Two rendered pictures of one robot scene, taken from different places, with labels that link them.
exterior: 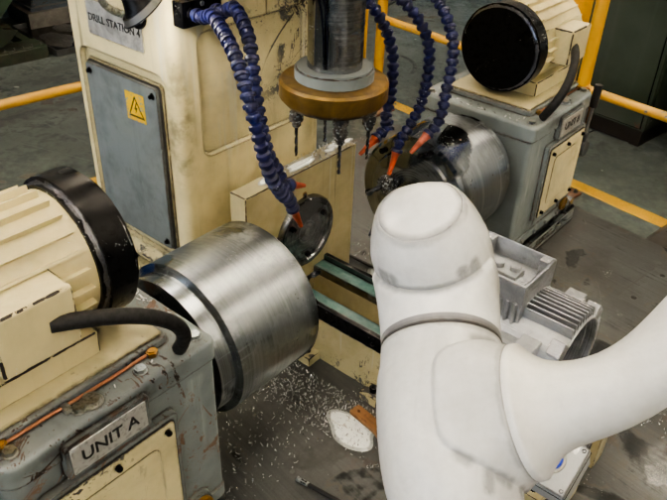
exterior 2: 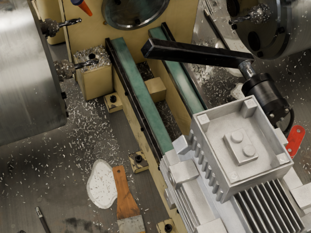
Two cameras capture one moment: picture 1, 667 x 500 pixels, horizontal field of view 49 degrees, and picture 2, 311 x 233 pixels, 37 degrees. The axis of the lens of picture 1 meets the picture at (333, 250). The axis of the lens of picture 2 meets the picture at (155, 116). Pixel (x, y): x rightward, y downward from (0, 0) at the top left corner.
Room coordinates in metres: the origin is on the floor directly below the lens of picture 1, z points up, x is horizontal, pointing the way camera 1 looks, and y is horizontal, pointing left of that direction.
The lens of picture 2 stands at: (0.58, -0.28, 1.72)
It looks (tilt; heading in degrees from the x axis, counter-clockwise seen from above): 59 degrees down; 24
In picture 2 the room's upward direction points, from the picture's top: 5 degrees clockwise
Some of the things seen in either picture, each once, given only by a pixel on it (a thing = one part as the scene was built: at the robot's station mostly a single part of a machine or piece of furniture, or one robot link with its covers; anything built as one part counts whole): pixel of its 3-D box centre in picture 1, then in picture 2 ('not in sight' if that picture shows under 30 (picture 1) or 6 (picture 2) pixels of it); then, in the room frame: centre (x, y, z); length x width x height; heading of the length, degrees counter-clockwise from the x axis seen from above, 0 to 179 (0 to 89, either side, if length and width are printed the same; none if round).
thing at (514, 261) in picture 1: (502, 276); (237, 149); (0.93, -0.26, 1.11); 0.12 x 0.11 x 0.07; 51
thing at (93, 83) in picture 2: not in sight; (94, 72); (1.08, 0.10, 0.86); 0.07 x 0.06 x 0.12; 141
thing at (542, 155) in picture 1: (501, 158); not in sight; (1.59, -0.39, 0.99); 0.35 x 0.31 x 0.37; 141
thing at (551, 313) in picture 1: (514, 334); (236, 196); (0.90, -0.29, 1.01); 0.20 x 0.19 x 0.19; 51
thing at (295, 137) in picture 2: not in sight; (292, 142); (1.17, -0.35, 0.81); 0.09 x 0.03 x 0.02; 0
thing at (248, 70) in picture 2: not in sight; (252, 78); (1.13, -0.23, 1.01); 0.08 x 0.02 x 0.02; 51
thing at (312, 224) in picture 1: (307, 231); (137, 3); (1.18, 0.05, 1.01); 0.15 x 0.02 x 0.15; 141
